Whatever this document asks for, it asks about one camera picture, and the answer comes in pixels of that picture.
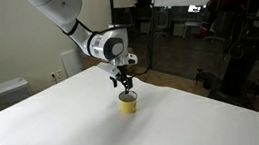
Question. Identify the yellow enamel mug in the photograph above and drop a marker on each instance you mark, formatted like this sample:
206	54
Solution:
128	106

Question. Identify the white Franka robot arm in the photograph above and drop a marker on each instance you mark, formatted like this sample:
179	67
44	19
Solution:
60	7

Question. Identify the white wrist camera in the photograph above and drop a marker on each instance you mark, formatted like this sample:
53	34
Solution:
131	59

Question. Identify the white paper table cover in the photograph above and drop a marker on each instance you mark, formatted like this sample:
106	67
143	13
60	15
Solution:
111	135

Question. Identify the white wall outlet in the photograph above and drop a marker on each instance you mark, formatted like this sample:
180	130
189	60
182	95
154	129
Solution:
56	74

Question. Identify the white office chair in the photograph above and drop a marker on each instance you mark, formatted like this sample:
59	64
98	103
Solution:
162	22

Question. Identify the white air purifier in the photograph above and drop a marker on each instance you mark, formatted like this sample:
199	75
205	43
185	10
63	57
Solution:
6	95

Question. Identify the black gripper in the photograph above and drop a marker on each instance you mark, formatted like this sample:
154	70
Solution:
113	69

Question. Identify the lit computer monitor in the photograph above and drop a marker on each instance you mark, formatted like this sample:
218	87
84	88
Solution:
194	8

